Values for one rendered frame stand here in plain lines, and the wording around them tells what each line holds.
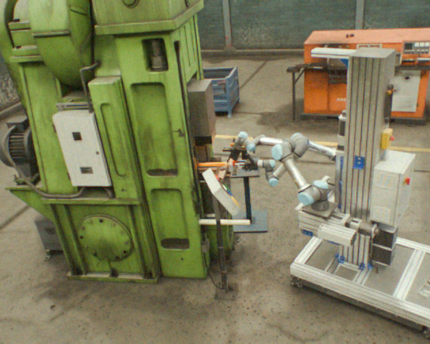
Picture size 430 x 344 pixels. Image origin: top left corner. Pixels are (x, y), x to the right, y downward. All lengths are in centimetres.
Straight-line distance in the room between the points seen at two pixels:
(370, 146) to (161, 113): 160
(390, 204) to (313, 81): 405
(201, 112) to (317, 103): 399
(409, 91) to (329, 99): 118
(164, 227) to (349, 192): 166
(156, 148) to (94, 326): 164
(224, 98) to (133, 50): 451
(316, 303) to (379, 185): 119
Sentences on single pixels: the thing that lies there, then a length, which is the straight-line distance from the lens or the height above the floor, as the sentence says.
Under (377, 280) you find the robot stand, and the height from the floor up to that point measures 21.
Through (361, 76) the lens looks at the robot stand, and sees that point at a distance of 319.
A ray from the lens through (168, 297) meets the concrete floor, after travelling 410.
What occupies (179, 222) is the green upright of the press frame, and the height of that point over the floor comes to 61.
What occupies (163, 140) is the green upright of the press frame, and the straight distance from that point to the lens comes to 352.
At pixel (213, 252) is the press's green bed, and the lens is 434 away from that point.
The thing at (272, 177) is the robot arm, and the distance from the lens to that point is 378.
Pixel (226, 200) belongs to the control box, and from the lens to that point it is 326.
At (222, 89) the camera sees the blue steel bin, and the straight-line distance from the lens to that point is 761.
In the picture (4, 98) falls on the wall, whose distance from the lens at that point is 988.
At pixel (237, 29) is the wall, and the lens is 1167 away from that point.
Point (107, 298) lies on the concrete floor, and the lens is 427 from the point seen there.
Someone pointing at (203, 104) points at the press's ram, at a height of 165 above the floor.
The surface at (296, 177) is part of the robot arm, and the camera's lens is 340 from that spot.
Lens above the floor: 283
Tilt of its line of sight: 29 degrees down
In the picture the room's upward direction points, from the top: 7 degrees counter-clockwise
